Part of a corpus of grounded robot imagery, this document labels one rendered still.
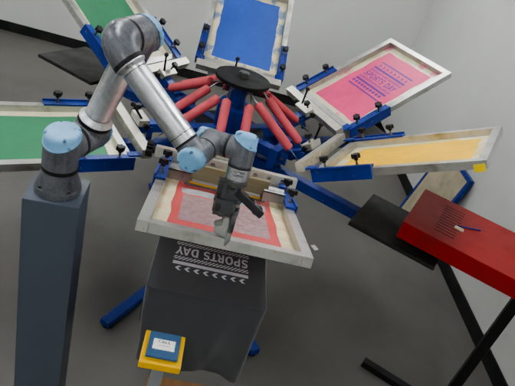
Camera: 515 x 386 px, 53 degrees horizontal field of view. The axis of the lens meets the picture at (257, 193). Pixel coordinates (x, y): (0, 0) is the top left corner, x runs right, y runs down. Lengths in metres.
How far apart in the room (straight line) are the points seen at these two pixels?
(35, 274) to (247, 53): 2.26
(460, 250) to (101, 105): 1.66
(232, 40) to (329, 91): 0.77
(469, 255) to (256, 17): 2.30
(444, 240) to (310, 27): 4.13
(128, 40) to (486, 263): 1.79
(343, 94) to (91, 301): 2.01
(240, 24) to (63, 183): 2.37
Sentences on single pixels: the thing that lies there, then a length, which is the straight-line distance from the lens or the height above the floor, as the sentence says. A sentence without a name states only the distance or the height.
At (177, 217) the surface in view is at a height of 1.19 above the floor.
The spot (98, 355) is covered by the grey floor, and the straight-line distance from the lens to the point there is 2.92.
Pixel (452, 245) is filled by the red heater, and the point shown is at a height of 1.11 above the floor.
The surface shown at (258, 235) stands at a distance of 1.88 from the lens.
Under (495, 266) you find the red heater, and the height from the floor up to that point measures 1.11.
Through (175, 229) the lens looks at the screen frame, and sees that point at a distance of 1.66.
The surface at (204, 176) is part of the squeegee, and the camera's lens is 2.21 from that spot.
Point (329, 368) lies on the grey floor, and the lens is 3.22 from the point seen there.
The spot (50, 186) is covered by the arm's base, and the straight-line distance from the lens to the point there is 1.81.
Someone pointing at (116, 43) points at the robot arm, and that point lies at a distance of 1.52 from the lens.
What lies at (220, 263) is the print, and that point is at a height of 0.95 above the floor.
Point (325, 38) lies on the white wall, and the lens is 6.29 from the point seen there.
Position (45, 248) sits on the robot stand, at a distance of 1.93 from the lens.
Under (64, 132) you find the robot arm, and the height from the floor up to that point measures 1.43.
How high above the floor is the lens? 2.27
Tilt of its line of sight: 31 degrees down
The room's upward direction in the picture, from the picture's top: 18 degrees clockwise
